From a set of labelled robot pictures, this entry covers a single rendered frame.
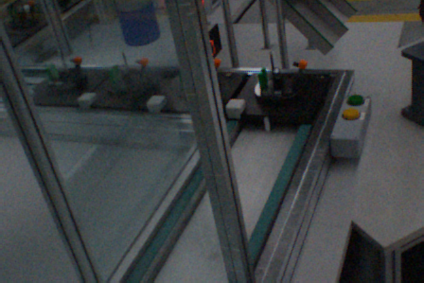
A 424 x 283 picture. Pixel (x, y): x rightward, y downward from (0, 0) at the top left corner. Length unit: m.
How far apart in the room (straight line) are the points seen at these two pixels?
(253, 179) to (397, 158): 0.38
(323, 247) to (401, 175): 0.31
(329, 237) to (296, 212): 0.12
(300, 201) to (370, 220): 0.18
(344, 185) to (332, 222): 0.13
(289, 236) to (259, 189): 0.22
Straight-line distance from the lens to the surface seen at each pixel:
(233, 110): 1.54
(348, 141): 1.41
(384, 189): 1.41
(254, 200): 1.32
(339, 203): 1.37
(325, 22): 1.86
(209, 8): 2.57
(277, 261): 1.11
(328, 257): 1.25
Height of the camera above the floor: 1.75
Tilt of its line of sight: 31 degrees down
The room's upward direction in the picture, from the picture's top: 11 degrees counter-clockwise
